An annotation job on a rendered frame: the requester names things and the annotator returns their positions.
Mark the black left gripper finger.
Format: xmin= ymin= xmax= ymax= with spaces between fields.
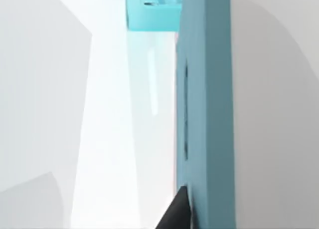
xmin=155 ymin=185 xmax=192 ymax=229

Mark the blue book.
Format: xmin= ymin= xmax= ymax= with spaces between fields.
xmin=175 ymin=0 xmax=237 ymax=229

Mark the light blue rack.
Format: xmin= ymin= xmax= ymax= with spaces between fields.
xmin=126 ymin=0 xmax=184 ymax=32

